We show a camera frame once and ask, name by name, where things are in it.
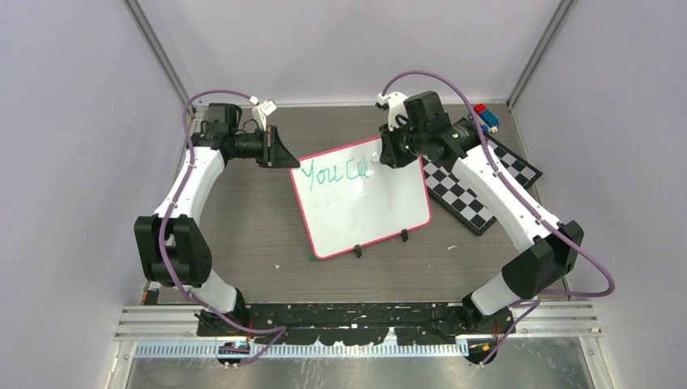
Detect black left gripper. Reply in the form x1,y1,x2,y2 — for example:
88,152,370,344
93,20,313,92
232,126,301,169

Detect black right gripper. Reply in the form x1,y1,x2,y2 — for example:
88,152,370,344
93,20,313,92
379,117,427,169

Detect black white chessboard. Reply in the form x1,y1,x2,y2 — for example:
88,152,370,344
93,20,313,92
420,117,543,237

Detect pink-framed whiteboard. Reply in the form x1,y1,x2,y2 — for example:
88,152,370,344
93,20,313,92
290,137,432,260

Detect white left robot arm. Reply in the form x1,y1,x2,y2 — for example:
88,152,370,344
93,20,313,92
134,100,300,336

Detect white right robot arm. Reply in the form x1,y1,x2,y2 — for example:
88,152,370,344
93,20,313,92
379,118,584,333

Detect red blue toy blocks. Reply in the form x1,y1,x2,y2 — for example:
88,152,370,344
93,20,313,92
473,104,500,133

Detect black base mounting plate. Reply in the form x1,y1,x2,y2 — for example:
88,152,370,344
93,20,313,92
229,302,513,346

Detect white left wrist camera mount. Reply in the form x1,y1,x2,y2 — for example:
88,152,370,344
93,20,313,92
249,96,277,130

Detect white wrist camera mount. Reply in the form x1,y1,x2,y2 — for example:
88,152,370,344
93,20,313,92
376,92,408,131
249,96,277,130

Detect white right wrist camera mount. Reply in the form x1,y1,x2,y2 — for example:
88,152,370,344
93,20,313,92
376,92,408,131

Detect aluminium frame rail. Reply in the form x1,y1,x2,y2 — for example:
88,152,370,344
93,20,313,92
114,306,603,359

